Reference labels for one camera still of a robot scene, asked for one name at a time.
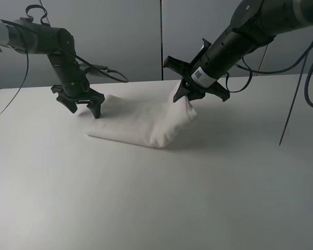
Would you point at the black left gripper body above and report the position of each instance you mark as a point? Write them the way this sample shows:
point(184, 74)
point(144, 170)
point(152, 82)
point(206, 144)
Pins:
point(77, 90)

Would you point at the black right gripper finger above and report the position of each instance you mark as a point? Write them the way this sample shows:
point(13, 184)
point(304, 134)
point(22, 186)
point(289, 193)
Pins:
point(184, 90)
point(194, 95)

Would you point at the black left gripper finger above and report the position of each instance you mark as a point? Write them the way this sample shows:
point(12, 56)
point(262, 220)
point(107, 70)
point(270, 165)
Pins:
point(95, 108)
point(70, 105)

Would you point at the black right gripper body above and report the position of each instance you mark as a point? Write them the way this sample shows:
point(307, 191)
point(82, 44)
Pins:
point(194, 74)

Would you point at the white towel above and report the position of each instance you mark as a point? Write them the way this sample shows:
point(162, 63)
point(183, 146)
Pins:
point(150, 124)

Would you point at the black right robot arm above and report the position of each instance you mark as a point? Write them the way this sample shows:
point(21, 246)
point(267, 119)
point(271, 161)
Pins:
point(254, 24)

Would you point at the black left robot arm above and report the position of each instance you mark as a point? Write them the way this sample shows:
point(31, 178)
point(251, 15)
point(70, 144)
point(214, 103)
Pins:
point(27, 37)

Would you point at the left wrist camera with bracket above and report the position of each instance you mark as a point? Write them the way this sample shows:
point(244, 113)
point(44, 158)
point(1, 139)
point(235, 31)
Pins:
point(96, 70)

